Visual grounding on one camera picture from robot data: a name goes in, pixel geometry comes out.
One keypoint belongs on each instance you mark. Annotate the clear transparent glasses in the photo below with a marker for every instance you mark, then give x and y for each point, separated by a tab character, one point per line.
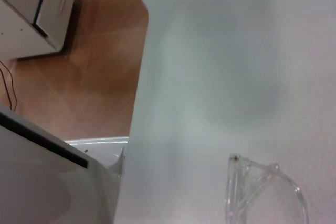
265	190

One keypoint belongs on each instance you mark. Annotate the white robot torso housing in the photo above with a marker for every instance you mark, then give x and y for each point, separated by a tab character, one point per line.
39	176

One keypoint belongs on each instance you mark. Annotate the white cabinet box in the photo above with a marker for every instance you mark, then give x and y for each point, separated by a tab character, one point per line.
26	24

